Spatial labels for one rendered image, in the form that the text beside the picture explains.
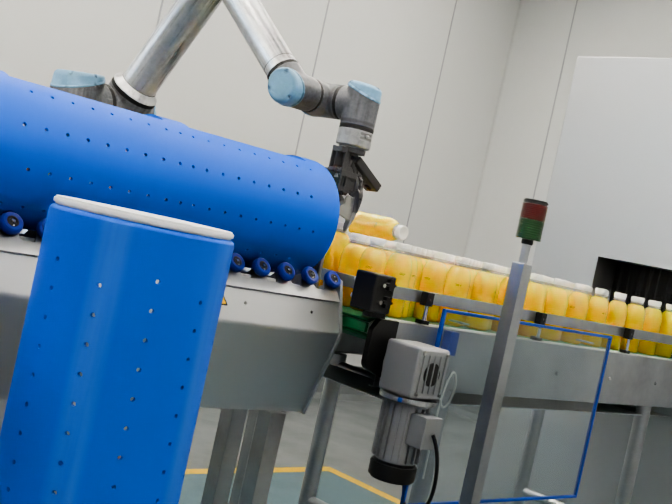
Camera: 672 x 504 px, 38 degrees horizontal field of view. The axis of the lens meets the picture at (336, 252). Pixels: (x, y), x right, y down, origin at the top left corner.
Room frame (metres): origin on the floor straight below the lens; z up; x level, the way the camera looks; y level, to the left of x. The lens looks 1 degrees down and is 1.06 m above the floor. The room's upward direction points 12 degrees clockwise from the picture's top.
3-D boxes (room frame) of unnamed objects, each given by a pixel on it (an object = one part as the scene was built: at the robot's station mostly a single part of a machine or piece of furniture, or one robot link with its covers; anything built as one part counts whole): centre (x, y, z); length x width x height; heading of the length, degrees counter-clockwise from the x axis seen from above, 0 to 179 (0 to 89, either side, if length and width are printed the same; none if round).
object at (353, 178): (2.50, 0.02, 1.24); 0.09 x 0.08 x 0.12; 134
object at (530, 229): (2.42, -0.46, 1.18); 0.06 x 0.06 x 0.05
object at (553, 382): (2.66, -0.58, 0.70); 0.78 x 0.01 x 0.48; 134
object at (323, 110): (2.56, 0.12, 1.41); 0.12 x 0.12 x 0.09; 56
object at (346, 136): (2.50, 0.01, 1.32); 0.10 x 0.09 x 0.05; 44
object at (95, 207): (1.50, 0.30, 1.03); 0.28 x 0.28 x 0.01
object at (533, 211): (2.42, -0.46, 1.23); 0.06 x 0.06 x 0.04
